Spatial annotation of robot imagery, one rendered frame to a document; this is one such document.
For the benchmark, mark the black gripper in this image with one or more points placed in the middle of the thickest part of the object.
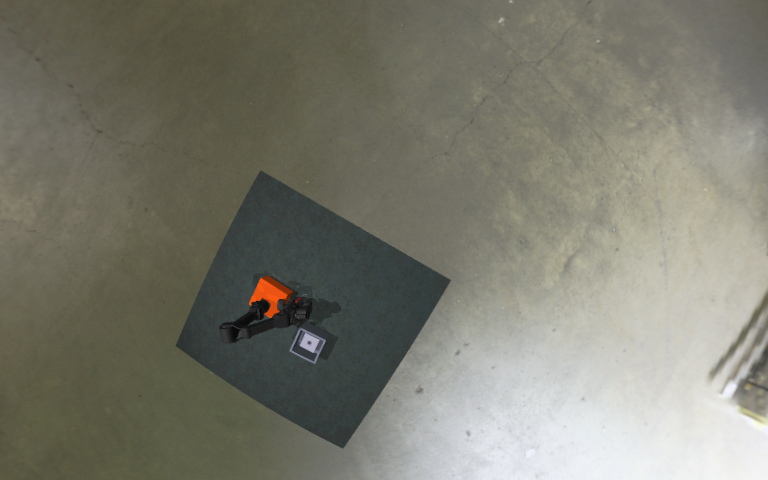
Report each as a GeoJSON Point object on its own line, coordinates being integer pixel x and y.
{"type": "Point", "coordinates": [292, 303]}

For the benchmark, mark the white flat plate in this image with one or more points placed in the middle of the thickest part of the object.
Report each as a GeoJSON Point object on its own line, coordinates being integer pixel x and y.
{"type": "Point", "coordinates": [310, 342]}

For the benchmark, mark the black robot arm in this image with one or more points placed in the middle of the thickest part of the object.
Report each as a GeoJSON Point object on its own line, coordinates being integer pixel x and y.
{"type": "Point", "coordinates": [283, 319]}

